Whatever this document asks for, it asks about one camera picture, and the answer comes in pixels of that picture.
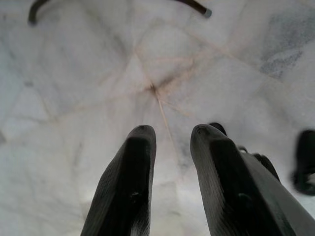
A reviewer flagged black curved metal table leg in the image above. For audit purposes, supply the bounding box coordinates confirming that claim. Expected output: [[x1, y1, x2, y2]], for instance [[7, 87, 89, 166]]
[[28, 0, 213, 26]]

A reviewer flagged black robot right foot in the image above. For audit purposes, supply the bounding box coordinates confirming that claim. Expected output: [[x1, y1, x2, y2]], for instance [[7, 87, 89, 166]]
[[291, 129, 315, 197]]

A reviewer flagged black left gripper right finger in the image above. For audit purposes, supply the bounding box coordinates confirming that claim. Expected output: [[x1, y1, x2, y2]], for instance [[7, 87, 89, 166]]
[[190, 123, 306, 236]]

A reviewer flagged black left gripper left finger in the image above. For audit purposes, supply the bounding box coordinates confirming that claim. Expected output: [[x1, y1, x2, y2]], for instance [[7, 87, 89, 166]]
[[81, 124, 158, 236]]

